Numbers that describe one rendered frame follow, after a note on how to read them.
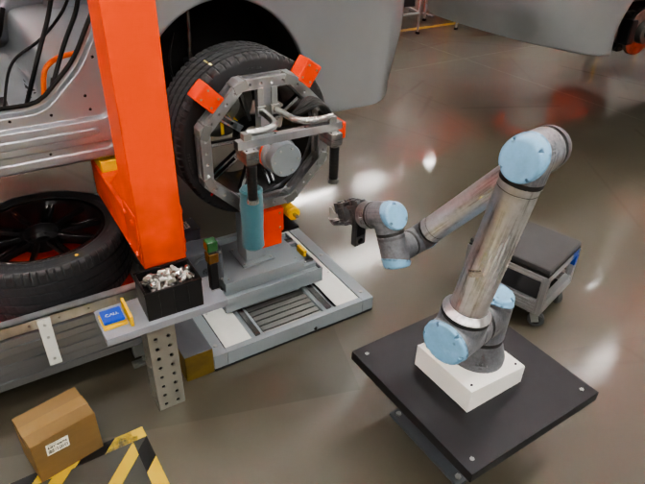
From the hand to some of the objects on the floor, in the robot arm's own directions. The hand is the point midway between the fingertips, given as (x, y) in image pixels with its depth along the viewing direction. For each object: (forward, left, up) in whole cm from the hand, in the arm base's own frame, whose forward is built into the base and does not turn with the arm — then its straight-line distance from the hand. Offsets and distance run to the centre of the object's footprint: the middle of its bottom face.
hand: (332, 220), depth 211 cm
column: (+22, +57, -73) cm, 95 cm away
